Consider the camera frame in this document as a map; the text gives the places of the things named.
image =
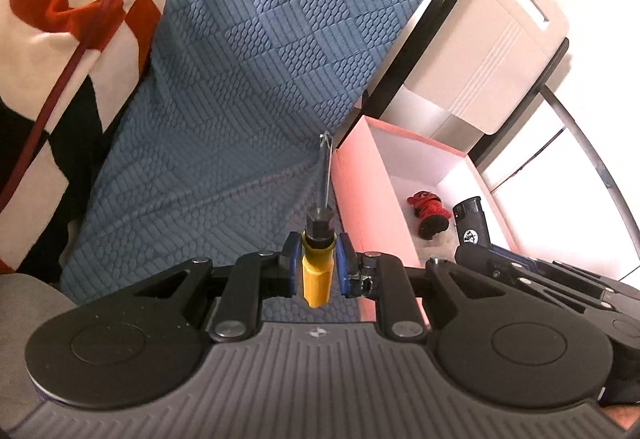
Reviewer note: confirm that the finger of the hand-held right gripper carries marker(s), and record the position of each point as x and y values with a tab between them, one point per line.
505	276
590	276

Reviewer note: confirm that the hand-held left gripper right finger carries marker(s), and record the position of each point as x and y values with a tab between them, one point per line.
344	264

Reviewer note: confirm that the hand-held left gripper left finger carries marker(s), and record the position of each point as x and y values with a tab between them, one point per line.
291	264

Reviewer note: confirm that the black cylinder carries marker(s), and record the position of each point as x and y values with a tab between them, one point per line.
472	221

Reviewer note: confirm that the pink cardboard box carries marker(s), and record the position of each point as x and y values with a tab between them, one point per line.
372	199

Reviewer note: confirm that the red plastic toy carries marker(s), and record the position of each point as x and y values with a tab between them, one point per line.
430	214

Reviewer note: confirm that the person's right forearm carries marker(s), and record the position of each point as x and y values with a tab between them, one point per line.
624	418

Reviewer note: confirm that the curved metal tube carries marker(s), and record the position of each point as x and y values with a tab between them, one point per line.
595	159

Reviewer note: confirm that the blue textured blanket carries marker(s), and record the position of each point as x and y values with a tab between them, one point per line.
250	94

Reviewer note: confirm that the white cutting board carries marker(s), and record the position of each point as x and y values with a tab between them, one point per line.
492	49

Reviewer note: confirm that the red white black blanket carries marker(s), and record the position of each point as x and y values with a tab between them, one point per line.
65	44

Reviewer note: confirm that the black metal frame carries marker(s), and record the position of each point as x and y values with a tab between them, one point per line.
425	44

